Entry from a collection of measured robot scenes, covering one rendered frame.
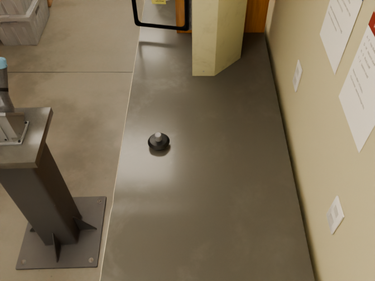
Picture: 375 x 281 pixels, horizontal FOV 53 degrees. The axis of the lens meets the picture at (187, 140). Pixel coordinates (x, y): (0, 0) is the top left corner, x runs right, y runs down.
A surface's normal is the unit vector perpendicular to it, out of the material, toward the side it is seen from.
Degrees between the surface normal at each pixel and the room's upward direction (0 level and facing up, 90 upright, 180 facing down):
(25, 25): 96
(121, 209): 2
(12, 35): 96
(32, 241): 0
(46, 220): 90
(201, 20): 90
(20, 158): 0
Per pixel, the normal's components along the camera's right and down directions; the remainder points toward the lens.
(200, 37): -0.01, 0.77
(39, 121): -0.01, -0.64
